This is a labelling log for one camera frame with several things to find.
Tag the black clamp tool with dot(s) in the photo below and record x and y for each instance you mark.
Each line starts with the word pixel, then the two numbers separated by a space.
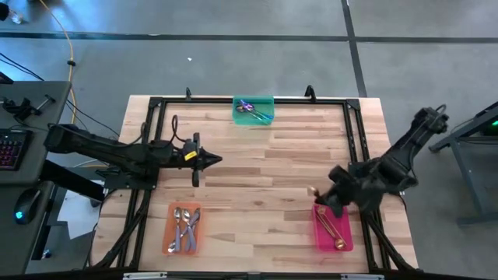
pixel 21 109

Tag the black backlit keyboard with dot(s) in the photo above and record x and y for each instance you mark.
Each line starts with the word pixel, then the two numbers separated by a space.
pixel 13 149

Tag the pink plastic bin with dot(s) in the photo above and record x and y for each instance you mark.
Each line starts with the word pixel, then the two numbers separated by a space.
pixel 325 241

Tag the white paper sheet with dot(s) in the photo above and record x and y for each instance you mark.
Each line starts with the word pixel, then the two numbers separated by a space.
pixel 78 218

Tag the gold spoon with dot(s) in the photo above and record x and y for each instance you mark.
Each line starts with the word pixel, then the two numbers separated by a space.
pixel 312 190
pixel 321 210
pixel 339 243

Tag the black support beam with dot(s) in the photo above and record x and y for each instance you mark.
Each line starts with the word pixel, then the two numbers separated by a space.
pixel 70 179

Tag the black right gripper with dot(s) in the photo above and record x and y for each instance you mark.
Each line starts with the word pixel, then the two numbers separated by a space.
pixel 340 190

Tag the black aluminium table frame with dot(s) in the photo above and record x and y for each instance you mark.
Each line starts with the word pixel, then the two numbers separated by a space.
pixel 311 102

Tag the dark grey desk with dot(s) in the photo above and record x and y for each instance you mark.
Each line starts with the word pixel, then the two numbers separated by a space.
pixel 11 249

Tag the device with green light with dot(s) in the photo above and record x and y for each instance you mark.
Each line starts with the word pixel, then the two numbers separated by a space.
pixel 493 125

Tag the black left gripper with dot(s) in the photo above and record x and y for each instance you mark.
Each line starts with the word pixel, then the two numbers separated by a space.
pixel 196 175

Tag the orange plastic bin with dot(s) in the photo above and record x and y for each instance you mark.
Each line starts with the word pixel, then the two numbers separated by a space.
pixel 166 218

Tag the teal plastic bin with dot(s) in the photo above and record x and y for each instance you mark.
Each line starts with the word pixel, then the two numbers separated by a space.
pixel 241 118

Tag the black frame clamp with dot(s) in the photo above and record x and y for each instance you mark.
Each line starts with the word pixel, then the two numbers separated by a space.
pixel 310 93
pixel 188 94

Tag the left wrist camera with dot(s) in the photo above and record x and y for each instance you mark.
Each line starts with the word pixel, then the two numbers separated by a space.
pixel 188 148

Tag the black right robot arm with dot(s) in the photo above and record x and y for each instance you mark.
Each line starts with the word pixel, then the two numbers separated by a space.
pixel 400 155

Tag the grey metal desk frame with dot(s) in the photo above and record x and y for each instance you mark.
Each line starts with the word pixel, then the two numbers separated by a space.
pixel 467 175

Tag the black computer mouse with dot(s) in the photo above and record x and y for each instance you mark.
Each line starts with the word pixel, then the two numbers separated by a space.
pixel 26 206

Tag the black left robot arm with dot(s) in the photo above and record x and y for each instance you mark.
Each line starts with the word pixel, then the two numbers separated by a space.
pixel 97 145

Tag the silver metal bracket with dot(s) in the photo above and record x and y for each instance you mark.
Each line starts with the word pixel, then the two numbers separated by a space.
pixel 362 276
pixel 144 276

